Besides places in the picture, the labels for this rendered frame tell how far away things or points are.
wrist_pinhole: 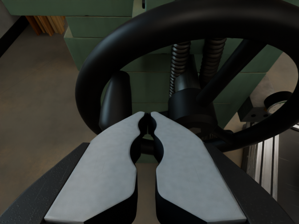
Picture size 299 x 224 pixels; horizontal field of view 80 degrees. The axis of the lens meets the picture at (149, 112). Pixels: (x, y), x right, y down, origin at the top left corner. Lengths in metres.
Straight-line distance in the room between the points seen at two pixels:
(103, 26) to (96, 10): 0.03
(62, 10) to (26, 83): 1.28
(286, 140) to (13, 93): 1.70
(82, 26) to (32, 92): 1.20
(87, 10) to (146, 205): 0.88
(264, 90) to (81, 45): 0.49
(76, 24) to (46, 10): 0.05
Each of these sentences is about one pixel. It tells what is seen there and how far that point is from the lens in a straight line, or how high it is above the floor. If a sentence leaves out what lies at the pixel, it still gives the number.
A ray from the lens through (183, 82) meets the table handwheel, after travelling 0.25.
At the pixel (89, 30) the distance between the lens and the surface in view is 0.37.
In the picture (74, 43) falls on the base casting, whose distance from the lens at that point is 0.40.
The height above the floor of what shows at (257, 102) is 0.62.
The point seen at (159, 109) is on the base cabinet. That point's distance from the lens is 0.54.
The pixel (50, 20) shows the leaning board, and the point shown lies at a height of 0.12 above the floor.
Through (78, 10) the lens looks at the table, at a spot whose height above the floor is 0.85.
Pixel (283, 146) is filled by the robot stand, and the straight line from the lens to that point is 1.08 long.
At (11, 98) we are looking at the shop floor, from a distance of 1.58.
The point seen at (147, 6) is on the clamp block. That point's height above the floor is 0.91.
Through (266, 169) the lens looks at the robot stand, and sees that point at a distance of 0.96.
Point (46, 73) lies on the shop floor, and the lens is 1.62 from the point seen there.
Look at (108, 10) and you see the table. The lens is 0.35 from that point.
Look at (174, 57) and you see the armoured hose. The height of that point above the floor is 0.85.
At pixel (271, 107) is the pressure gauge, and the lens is 0.52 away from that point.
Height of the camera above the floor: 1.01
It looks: 58 degrees down
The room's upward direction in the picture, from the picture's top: 1 degrees clockwise
